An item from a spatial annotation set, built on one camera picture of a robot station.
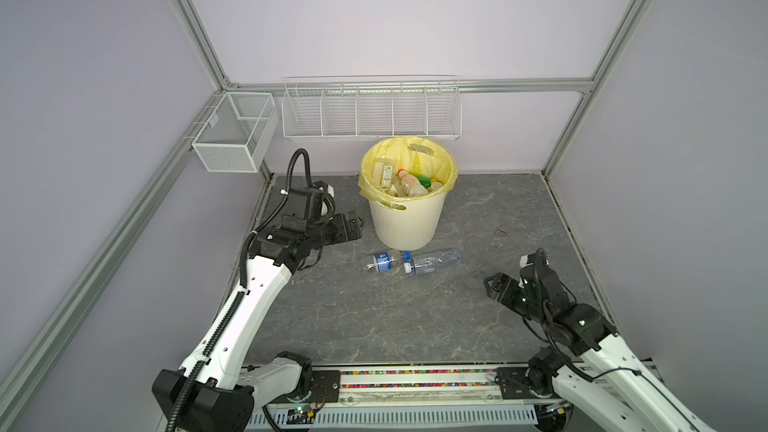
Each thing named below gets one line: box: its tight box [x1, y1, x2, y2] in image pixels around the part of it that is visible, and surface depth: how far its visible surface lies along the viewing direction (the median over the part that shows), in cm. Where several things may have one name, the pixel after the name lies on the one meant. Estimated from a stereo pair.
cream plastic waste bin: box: [358, 136, 459, 252], surface depth 92 cm
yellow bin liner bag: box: [358, 136, 458, 207], surface depth 93 cm
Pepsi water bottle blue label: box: [366, 250, 402, 273], surface depth 93 cm
